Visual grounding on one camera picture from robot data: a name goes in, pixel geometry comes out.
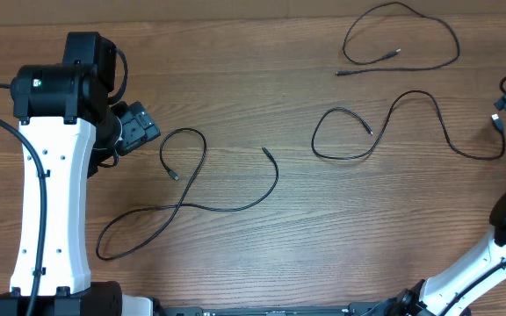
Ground black USB-A cable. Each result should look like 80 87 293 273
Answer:
310 90 506 162

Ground thin black cable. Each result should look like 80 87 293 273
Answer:
334 1 461 77

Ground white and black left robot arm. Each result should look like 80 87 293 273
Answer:
0 32 160 315

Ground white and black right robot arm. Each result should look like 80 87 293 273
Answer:
385 192 506 316

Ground long black USB-C cable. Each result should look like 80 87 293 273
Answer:
95 127 279 262

